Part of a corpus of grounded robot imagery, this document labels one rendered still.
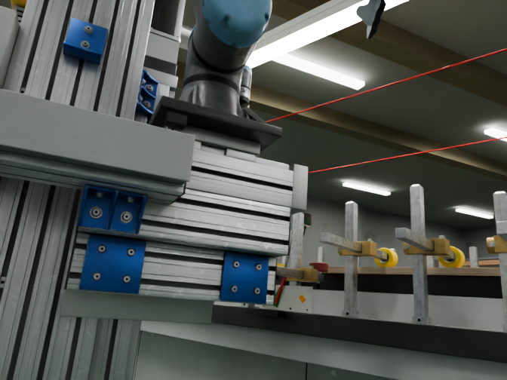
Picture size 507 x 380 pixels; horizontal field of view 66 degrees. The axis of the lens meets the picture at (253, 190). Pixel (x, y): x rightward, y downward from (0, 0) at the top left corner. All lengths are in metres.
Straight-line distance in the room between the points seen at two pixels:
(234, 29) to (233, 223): 0.32
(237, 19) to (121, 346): 0.66
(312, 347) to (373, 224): 9.55
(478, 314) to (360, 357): 0.43
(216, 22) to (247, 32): 0.05
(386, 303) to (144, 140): 1.32
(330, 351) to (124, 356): 0.88
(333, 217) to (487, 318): 8.82
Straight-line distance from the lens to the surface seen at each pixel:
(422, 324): 1.39
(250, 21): 0.69
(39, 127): 0.54
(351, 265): 1.51
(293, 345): 1.66
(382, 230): 11.22
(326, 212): 10.15
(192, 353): 2.37
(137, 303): 0.77
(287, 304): 1.65
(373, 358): 1.50
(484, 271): 1.58
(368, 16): 0.99
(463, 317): 1.60
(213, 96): 0.75
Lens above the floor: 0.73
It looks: 16 degrees up
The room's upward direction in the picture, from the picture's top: 5 degrees clockwise
